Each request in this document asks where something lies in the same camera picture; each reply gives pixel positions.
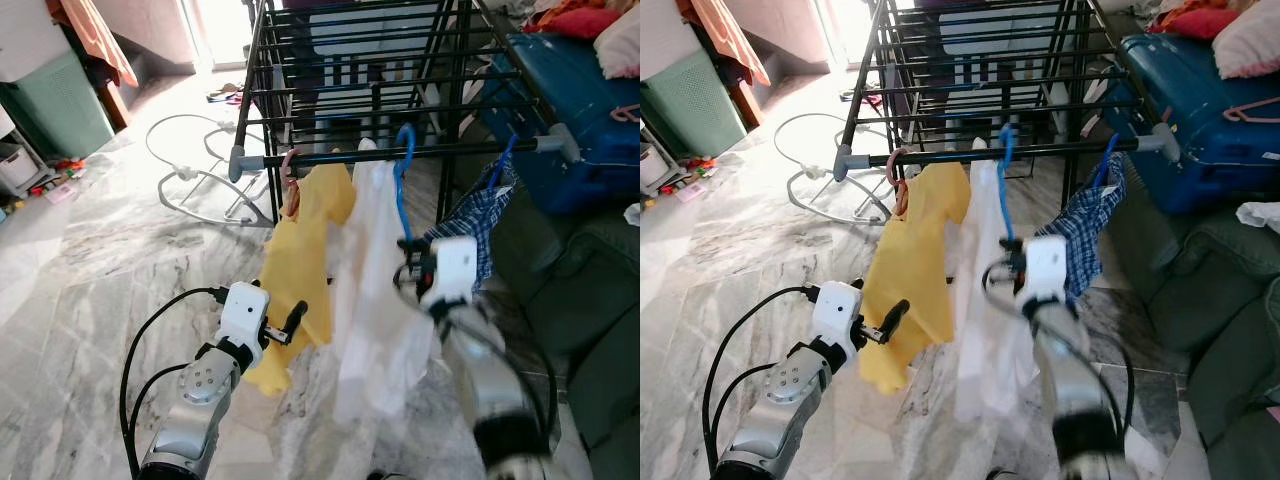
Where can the red orange clothes pile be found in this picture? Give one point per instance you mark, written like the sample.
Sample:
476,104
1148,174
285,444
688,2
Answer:
580,22
1200,22

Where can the green laundry basket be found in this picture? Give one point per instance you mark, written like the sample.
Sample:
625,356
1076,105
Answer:
695,105
60,110

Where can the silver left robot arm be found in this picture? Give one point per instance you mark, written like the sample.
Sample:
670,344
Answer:
190,400
780,400

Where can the blue plaid shirt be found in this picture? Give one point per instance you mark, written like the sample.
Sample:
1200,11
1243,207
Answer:
480,215
1090,215

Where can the white crumpled cloth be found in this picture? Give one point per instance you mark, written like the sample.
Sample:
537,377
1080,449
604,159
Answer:
1260,215
633,214

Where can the yellow shirt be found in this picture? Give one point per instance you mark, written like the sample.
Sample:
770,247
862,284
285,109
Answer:
300,260
915,260

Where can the white garment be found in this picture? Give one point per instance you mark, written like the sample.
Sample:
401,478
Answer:
375,300
985,320

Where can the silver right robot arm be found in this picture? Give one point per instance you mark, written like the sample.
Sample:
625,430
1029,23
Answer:
490,380
1075,390

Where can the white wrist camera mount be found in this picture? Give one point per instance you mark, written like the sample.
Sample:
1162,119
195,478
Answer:
243,310
838,310
1045,268
455,268

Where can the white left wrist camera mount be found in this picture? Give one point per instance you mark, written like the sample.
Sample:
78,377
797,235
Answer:
838,310
243,310

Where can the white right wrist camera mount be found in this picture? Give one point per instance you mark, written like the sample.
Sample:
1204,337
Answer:
455,268
1045,268

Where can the dark green sofa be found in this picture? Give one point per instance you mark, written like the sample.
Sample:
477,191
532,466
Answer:
1220,300
600,290

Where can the black metal drying rack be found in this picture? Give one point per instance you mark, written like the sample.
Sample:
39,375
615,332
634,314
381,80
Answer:
1060,150
450,150

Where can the pink plastic hanger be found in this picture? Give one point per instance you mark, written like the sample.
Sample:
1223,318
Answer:
1250,108
628,112
890,168
284,168

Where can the peach hanging cloth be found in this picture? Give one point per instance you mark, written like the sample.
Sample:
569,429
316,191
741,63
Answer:
725,35
100,35

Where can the white plastic bin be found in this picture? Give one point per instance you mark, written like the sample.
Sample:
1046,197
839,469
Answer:
15,165
652,165

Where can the blue plastic hanger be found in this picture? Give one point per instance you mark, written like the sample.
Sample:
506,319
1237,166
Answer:
1004,200
503,165
1108,165
401,200

